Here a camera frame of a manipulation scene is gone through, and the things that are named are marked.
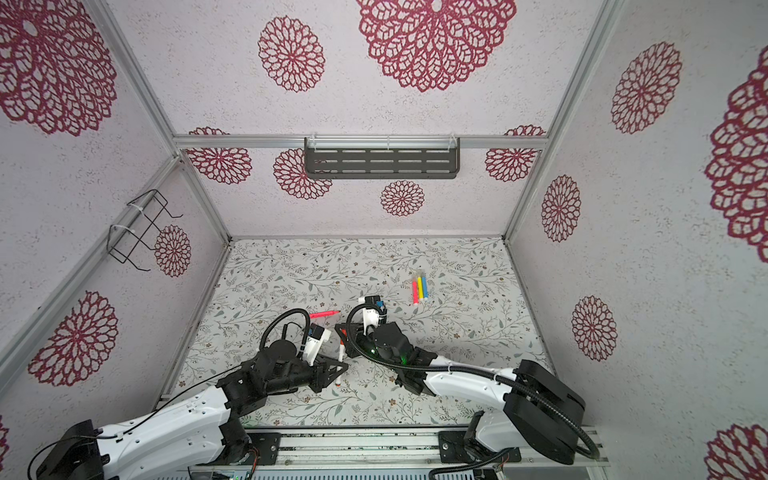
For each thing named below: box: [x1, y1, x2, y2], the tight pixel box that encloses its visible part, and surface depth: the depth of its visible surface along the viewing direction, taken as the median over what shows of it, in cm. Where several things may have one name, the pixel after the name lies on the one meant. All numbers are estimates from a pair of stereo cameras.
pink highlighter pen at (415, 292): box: [412, 281, 419, 304], surface depth 108 cm
